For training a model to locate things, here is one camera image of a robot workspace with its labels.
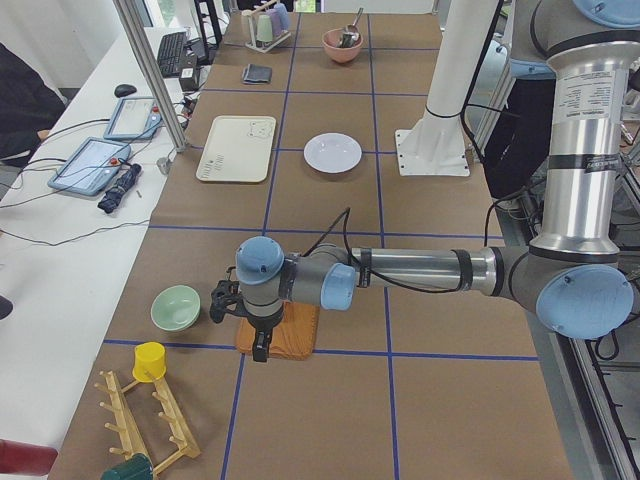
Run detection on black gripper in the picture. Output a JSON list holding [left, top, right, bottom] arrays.
[[248, 312, 280, 362]]

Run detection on brown wooden tray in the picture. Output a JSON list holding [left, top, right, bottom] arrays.
[[235, 301, 319, 360]]

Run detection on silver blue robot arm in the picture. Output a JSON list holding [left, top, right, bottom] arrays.
[[229, 1, 639, 362]]

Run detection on cream rectangular tray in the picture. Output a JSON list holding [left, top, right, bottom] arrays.
[[195, 115, 277, 183]]

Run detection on green ceramic bowl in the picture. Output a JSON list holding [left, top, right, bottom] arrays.
[[150, 285, 201, 332]]

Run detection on yellow plastic cup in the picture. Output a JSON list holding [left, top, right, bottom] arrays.
[[132, 342, 167, 383]]

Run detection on wooden cup rack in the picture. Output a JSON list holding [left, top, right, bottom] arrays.
[[94, 370, 202, 479]]

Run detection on dark green cup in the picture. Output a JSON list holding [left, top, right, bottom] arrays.
[[100, 453, 154, 480]]

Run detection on white round plate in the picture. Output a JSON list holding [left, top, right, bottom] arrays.
[[303, 132, 362, 174]]

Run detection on folded navy umbrella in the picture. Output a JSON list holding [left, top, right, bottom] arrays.
[[98, 164, 142, 214]]

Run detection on lower teach pendant tablet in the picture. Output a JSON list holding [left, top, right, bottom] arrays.
[[47, 137, 131, 197]]

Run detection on teach pendant tablet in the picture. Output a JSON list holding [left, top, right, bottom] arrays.
[[103, 96, 162, 141], [47, 137, 131, 197]]

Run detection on upper teach pendant tablet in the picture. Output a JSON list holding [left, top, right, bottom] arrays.
[[103, 96, 162, 141]]

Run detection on red cylinder object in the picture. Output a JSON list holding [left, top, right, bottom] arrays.
[[1, 440, 58, 476]]

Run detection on dark folded cloth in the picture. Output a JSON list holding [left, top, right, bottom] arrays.
[[242, 64, 272, 84]]

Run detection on black box device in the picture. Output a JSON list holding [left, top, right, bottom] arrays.
[[179, 66, 200, 92]]

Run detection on black computer mouse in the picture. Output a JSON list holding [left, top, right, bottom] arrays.
[[114, 84, 137, 98]]

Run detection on pink bowl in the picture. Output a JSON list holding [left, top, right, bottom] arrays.
[[322, 28, 363, 64]]

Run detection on white cup holder rack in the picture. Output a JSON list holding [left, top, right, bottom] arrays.
[[241, 0, 291, 53]]

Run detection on black keyboard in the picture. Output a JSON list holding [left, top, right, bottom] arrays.
[[156, 31, 187, 78]]

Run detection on light green cup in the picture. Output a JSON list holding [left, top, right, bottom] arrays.
[[256, 14, 273, 45]]

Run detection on metal scoop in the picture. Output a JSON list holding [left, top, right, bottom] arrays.
[[338, 7, 364, 48]]

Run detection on purple cup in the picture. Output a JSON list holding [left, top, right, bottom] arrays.
[[265, 3, 290, 36]]

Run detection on person in black clothes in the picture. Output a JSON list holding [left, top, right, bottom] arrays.
[[1, 45, 65, 168]]

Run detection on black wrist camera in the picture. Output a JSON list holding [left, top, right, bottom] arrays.
[[209, 266, 246, 324]]

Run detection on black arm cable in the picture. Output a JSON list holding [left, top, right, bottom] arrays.
[[301, 206, 496, 294]]

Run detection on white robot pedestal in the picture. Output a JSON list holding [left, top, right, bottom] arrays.
[[395, 0, 500, 177]]

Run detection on aluminium frame post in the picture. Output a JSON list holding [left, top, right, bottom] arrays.
[[113, 0, 187, 153]]

